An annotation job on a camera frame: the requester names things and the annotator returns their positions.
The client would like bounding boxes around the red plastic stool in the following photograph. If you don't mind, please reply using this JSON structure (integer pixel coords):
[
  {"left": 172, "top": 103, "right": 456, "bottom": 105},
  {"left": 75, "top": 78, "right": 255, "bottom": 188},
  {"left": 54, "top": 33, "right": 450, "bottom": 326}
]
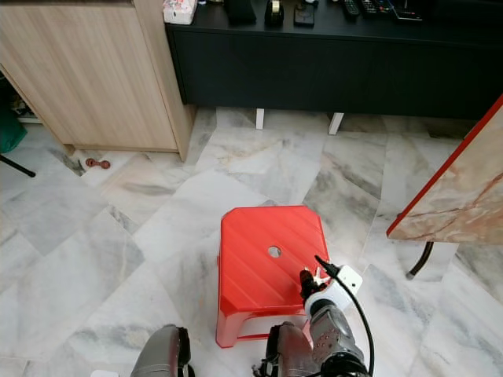
[{"left": 215, "top": 205, "right": 332, "bottom": 349}]

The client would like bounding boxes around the grey right robot leg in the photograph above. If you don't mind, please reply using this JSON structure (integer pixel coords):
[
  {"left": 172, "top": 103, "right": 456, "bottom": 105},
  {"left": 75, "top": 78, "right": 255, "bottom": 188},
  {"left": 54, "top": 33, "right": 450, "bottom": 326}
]
[{"left": 253, "top": 321, "right": 320, "bottom": 377}]

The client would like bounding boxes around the marble pattern board on legs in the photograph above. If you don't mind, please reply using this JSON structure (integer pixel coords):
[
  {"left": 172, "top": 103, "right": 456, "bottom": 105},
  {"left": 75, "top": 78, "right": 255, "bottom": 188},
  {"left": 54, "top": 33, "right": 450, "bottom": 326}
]
[{"left": 386, "top": 92, "right": 503, "bottom": 280}]

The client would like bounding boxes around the black low sideboard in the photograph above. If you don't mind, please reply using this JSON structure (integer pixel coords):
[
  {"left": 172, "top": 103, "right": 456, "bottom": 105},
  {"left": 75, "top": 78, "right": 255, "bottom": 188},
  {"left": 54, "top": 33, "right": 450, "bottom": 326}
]
[{"left": 166, "top": 0, "right": 503, "bottom": 136}]

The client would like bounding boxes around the black folding chair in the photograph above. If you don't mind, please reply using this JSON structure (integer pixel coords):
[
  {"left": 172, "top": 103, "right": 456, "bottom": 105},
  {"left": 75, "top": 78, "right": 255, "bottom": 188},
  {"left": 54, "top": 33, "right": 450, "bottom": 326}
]
[{"left": 0, "top": 154, "right": 38, "bottom": 179}]

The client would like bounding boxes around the green plastic bin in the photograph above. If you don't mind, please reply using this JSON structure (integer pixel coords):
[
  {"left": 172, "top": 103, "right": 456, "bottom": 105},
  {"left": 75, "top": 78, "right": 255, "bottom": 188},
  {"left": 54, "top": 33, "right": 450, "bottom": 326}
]
[{"left": 0, "top": 105, "right": 29, "bottom": 155}]

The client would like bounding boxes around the small red floor toy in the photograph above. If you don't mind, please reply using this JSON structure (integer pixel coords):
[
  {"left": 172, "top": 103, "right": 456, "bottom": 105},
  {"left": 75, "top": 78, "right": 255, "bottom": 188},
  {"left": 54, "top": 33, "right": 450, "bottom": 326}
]
[{"left": 84, "top": 156, "right": 112, "bottom": 170}]

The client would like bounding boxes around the black flat case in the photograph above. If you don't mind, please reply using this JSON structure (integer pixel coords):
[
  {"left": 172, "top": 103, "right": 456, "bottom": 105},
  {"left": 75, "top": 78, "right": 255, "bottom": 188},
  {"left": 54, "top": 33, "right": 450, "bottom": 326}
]
[{"left": 292, "top": 3, "right": 318, "bottom": 30}]

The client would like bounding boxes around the black box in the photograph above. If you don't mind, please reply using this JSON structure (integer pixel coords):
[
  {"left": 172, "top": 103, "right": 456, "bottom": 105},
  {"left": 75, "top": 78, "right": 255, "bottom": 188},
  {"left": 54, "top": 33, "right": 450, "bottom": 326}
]
[{"left": 223, "top": 0, "right": 259, "bottom": 27}]

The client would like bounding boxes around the pink tissue box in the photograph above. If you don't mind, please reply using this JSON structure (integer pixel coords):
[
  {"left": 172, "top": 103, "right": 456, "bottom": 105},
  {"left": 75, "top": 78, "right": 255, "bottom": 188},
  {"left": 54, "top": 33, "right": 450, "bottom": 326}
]
[{"left": 162, "top": 0, "right": 200, "bottom": 27}]

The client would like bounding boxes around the light wood cabinet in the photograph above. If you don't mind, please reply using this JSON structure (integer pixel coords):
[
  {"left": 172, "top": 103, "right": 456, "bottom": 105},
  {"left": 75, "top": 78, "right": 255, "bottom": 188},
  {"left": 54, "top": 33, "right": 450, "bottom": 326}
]
[{"left": 0, "top": 0, "right": 198, "bottom": 163}]

